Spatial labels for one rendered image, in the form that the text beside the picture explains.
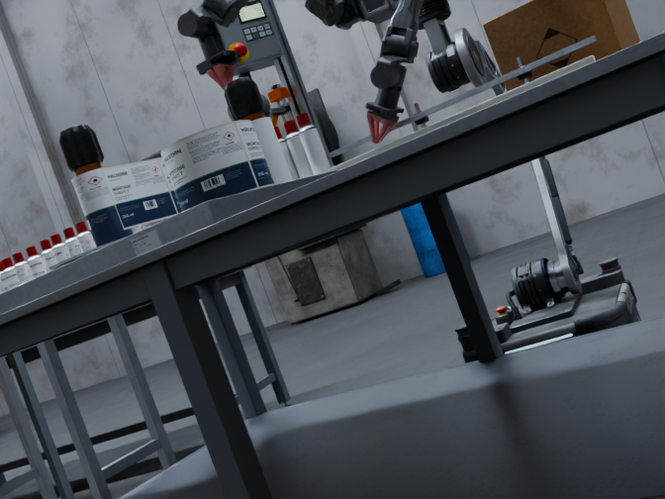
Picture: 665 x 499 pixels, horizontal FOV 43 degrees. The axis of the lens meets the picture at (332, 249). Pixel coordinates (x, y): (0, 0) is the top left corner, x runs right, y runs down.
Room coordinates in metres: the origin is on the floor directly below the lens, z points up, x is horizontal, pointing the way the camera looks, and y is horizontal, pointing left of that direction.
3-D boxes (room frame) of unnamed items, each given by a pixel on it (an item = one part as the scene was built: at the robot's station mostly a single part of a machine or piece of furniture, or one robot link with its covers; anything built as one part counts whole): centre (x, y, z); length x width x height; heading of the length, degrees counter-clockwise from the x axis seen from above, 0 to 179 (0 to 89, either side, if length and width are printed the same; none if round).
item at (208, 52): (2.21, 0.11, 1.30); 0.10 x 0.07 x 0.07; 58
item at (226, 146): (1.77, 0.17, 0.95); 0.20 x 0.20 x 0.14
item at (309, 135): (2.33, -0.05, 0.98); 0.05 x 0.05 x 0.20
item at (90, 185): (1.94, 0.46, 1.04); 0.09 x 0.09 x 0.29
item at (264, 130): (2.07, 0.07, 1.03); 0.09 x 0.09 x 0.30
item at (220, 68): (2.22, 0.12, 1.23); 0.07 x 0.07 x 0.09; 58
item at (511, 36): (2.20, -0.75, 0.99); 0.30 x 0.24 x 0.27; 56
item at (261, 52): (2.48, 0.03, 1.38); 0.17 x 0.10 x 0.19; 112
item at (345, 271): (9.34, 0.06, 1.29); 1.34 x 1.20 x 2.57; 67
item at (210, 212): (2.05, 0.33, 0.86); 0.80 x 0.67 x 0.05; 57
